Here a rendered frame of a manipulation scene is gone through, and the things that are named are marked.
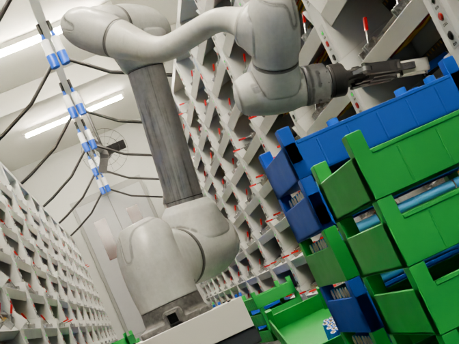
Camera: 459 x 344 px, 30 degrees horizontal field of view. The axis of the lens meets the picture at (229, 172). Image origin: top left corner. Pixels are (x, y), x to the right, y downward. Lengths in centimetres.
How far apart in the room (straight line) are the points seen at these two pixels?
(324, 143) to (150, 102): 107
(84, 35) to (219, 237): 62
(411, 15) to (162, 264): 81
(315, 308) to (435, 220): 182
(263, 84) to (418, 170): 91
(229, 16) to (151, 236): 58
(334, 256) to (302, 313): 151
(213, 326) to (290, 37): 68
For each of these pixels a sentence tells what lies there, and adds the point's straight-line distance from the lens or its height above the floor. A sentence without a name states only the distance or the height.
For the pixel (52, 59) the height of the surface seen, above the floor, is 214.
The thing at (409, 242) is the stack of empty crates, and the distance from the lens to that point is 96.
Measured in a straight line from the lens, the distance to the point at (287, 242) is 439.
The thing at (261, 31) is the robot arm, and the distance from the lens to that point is 179.
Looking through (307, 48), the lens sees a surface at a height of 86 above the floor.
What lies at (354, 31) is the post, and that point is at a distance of 241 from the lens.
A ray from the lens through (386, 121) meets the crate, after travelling 130.
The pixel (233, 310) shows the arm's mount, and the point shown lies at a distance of 198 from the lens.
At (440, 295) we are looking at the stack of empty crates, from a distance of 96.
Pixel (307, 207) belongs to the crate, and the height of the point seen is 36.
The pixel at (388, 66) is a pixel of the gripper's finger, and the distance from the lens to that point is 194.
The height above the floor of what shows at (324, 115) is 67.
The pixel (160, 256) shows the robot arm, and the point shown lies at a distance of 208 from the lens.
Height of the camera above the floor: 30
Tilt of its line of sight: 7 degrees up
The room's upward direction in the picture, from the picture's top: 25 degrees counter-clockwise
